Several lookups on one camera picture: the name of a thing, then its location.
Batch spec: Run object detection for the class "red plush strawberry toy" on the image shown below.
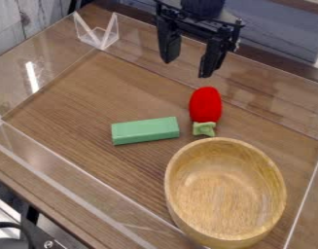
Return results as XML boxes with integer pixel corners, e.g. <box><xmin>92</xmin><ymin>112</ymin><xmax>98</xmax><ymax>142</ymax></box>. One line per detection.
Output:
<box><xmin>188</xmin><ymin>87</ymin><xmax>221</xmax><ymax>137</ymax></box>

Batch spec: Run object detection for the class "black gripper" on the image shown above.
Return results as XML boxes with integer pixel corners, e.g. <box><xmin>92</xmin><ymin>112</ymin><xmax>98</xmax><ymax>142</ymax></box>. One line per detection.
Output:
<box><xmin>154</xmin><ymin>0</ymin><xmax>244</xmax><ymax>78</ymax></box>

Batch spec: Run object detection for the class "black cable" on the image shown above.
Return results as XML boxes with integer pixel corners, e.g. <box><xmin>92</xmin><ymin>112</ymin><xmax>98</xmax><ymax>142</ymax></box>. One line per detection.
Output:
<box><xmin>0</xmin><ymin>221</ymin><xmax>34</xmax><ymax>249</ymax></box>

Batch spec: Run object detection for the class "clear acrylic front barrier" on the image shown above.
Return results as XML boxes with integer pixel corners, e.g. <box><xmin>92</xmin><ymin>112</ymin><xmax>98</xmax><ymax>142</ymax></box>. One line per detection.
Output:
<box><xmin>0</xmin><ymin>118</ymin><xmax>204</xmax><ymax>249</ymax></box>

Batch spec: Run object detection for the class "clear acrylic corner bracket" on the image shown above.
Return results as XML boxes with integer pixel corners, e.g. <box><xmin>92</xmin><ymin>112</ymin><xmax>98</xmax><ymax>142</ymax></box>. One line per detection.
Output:
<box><xmin>72</xmin><ymin>13</ymin><xmax>118</xmax><ymax>51</ymax></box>

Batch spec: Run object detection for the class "blue grey sofa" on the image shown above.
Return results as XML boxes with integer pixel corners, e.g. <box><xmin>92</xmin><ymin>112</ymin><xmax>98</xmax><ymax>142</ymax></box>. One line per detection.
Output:
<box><xmin>117</xmin><ymin>0</ymin><xmax>318</xmax><ymax>63</ymax></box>

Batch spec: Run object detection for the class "green rectangular block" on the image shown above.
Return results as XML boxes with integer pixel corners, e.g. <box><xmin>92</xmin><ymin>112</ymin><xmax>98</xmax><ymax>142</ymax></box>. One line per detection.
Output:
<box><xmin>110</xmin><ymin>117</ymin><xmax>179</xmax><ymax>145</ymax></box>

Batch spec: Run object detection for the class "black metal table bracket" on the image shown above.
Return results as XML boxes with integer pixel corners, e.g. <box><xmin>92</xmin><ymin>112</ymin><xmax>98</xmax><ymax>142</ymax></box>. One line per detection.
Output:
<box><xmin>21</xmin><ymin>204</ymin><xmax>76</xmax><ymax>249</ymax></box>

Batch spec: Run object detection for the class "brown wooden bowl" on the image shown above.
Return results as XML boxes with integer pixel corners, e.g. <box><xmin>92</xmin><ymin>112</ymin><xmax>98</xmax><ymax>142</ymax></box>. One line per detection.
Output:
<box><xmin>163</xmin><ymin>137</ymin><xmax>287</xmax><ymax>249</ymax></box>

